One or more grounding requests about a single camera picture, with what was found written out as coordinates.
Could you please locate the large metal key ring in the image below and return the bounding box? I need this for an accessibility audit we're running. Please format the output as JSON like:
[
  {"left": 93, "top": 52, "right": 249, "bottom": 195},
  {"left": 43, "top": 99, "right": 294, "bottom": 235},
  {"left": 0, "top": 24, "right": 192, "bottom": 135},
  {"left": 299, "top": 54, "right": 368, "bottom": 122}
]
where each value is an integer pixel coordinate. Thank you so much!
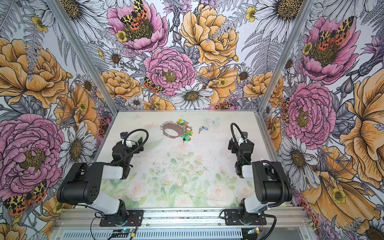
[{"left": 161, "top": 120, "right": 184, "bottom": 139}]

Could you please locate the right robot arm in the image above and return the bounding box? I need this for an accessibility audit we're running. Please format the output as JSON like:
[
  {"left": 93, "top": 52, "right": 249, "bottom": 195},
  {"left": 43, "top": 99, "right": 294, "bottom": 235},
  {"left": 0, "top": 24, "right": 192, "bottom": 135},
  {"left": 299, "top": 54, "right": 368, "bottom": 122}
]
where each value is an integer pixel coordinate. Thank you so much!
[{"left": 225, "top": 137, "right": 293, "bottom": 225}]

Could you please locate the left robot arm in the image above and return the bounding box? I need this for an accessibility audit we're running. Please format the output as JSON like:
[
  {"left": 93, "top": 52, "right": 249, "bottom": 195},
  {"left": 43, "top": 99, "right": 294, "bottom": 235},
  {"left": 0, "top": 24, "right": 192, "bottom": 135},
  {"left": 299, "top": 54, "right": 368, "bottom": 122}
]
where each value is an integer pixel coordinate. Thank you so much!
[{"left": 57, "top": 129, "right": 149, "bottom": 227}]

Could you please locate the key with blue tag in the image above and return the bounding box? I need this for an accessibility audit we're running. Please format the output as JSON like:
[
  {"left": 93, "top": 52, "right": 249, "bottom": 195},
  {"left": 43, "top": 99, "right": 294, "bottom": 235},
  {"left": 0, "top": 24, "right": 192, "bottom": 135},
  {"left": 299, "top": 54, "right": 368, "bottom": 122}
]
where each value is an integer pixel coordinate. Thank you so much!
[{"left": 199, "top": 126, "right": 208, "bottom": 134}]

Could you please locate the green circuit board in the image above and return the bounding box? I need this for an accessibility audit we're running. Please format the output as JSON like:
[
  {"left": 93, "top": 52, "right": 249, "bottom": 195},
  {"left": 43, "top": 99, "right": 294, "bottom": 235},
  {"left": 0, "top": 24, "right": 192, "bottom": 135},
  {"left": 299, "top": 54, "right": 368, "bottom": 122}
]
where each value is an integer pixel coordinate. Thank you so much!
[{"left": 110, "top": 229, "right": 137, "bottom": 240}]

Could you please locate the left black cable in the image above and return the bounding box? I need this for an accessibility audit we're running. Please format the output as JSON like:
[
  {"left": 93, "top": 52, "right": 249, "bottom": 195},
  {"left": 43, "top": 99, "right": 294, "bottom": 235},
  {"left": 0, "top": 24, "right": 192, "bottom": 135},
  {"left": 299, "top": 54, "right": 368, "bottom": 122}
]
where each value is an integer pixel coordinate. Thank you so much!
[{"left": 115, "top": 128, "right": 150, "bottom": 166}]

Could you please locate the black cable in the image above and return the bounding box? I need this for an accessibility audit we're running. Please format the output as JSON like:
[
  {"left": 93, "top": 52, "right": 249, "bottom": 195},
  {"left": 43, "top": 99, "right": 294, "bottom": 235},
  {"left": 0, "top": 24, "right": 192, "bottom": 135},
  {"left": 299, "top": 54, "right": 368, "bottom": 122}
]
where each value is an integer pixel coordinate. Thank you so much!
[
  {"left": 230, "top": 122, "right": 286, "bottom": 208},
  {"left": 115, "top": 128, "right": 150, "bottom": 166}
]

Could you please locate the right black cable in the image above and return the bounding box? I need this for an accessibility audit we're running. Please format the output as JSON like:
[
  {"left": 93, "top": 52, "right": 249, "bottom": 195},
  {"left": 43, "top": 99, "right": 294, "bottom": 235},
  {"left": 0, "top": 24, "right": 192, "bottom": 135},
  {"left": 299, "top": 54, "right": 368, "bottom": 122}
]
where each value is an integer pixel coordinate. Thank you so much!
[{"left": 230, "top": 122, "right": 286, "bottom": 208}]

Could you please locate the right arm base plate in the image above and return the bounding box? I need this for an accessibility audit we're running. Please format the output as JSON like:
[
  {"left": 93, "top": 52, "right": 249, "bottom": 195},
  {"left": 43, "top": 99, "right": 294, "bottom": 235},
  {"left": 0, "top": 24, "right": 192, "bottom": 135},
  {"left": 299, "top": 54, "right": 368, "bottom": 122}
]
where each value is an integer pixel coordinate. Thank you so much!
[{"left": 220, "top": 209, "right": 267, "bottom": 226}]

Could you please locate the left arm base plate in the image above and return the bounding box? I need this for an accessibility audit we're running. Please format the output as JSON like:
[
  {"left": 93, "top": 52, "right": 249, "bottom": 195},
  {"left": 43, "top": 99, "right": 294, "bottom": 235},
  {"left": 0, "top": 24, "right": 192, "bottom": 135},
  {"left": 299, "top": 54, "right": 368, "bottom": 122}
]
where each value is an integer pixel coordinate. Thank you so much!
[{"left": 100, "top": 210, "right": 145, "bottom": 227}]

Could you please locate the aluminium front rail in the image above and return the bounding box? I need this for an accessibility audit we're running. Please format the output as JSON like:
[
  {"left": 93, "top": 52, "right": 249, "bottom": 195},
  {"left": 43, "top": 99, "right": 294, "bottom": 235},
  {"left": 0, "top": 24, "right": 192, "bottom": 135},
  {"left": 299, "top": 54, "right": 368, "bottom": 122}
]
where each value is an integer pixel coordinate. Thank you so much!
[{"left": 52, "top": 206, "right": 313, "bottom": 230}]

